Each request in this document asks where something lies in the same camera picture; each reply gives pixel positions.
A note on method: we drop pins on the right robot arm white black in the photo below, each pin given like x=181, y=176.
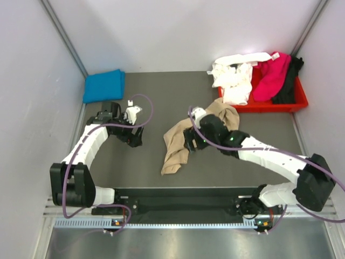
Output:
x=309, y=178

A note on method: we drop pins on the red plastic bin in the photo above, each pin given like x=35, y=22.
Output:
x=268, y=107

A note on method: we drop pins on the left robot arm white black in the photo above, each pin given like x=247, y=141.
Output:
x=71, y=178

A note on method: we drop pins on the folded blue t shirt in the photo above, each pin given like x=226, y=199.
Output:
x=105, y=86

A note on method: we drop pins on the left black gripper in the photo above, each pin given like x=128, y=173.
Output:
x=132, y=140

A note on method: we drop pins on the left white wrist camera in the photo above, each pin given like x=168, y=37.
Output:
x=131, y=114

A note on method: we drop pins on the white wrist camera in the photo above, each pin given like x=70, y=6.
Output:
x=131, y=114
x=198, y=113

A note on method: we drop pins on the black t shirt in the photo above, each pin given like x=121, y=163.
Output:
x=286, y=95

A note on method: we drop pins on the pink t shirt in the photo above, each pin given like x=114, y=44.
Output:
x=273, y=74

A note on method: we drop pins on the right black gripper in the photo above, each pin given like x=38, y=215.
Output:
x=191, y=134

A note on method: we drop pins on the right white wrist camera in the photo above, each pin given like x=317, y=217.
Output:
x=198, y=113

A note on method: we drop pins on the beige t shirt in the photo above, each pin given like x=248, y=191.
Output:
x=177, y=154

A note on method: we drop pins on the white t shirt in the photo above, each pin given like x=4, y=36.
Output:
x=233, y=74

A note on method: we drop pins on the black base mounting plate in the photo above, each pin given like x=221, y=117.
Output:
x=186, y=205

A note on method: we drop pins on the grey slotted cable duct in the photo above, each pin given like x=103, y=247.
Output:
x=108, y=223

